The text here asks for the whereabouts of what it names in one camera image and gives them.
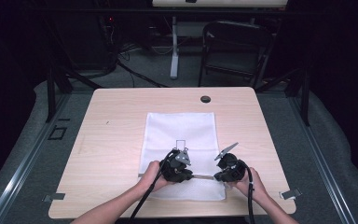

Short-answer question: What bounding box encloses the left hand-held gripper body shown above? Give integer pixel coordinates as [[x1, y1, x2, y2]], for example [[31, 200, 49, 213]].
[[159, 147, 194, 184]]

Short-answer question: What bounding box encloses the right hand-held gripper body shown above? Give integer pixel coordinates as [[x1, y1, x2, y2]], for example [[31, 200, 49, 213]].
[[213, 142, 249, 183]]

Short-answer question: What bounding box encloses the white towel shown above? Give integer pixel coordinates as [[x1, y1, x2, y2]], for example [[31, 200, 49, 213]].
[[138, 111, 227, 202]]

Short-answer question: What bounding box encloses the person's left hand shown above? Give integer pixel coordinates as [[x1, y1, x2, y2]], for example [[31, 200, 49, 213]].
[[137, 161, 173, 194]]

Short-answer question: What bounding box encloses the person's right hand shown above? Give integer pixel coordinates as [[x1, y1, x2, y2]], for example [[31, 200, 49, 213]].
[[227, 167, 270, 203]]

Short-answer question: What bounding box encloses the grey tape piece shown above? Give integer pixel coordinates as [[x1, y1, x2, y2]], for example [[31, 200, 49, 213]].
[[42, 192, 66, 203], [279, 188, 303, 201]]

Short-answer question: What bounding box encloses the black metal stand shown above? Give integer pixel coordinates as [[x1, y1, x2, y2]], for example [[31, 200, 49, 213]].
[[255, 66, 311, 127], [45, 66, 103, 123]]

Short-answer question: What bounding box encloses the white desk leg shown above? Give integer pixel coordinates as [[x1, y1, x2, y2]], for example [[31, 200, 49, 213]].
[[170, 16, 180, 80]]

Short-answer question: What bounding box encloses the black folding chair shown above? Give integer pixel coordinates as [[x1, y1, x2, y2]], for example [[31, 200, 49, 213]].
[[198, 20, 274, 90]]

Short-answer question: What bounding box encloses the dark equipment with red light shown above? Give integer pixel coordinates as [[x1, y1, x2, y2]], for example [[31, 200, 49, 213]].
[[59, 12, 119, 71]]

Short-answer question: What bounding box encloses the white desk top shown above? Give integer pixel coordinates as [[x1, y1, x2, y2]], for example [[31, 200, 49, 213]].
[[152, 0, 288, 8]]

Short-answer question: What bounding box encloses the black metal crossbar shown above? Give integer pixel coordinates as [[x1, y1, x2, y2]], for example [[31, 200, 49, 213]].
[[27, 7, 324, 17]]

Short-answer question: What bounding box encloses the right hand-held gripper black cable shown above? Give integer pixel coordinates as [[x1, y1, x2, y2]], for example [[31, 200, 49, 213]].
[[237, 160, 256, 224]]

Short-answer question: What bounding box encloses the hand-held gripper black cable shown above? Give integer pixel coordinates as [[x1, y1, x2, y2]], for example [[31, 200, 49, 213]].
[[237, 160, 256, 224], [128, 149, 177, 224]]

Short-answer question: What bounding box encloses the left hand-held gripper black cable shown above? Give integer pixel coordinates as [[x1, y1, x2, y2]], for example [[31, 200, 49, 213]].
[[128, 149, 177, 224]]

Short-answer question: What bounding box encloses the aluminium floor rail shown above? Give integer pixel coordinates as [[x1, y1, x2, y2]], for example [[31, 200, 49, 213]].
[[288, 94, 358, 224], [0, 92, 73, 224]]

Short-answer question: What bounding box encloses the thick black floor cable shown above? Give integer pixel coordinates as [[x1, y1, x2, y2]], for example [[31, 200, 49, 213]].
[[116, 60, 171, 89]]

